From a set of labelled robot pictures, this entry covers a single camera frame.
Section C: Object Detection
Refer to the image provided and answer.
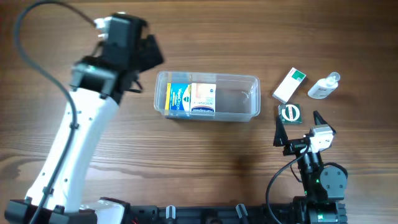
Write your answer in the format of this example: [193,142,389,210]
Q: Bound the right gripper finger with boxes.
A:
[313,111,336,134]
[273,116,289,147]

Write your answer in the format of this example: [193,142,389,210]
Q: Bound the blue yellow VapoDrops box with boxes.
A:
[165,83,191,118]

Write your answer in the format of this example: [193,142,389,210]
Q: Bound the white Hansaplast box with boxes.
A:
[190,83,216,115]

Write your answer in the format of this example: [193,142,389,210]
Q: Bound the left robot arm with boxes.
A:
[4,13,164,223]

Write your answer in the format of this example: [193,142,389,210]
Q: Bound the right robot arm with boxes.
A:
[266,111,348,224]

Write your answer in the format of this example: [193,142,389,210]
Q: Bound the clear plastic container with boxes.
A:
[154,71,261,122]

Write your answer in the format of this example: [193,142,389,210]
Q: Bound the green round-logo box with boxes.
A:
[278,104,302,124]

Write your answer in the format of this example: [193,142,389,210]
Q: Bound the white dropper bottle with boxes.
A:
[307,72,340,100]

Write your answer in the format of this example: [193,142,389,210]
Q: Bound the white green medicine box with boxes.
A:
[272,67,306,104]

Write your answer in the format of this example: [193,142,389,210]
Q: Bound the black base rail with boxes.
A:
[105,197,348,224]

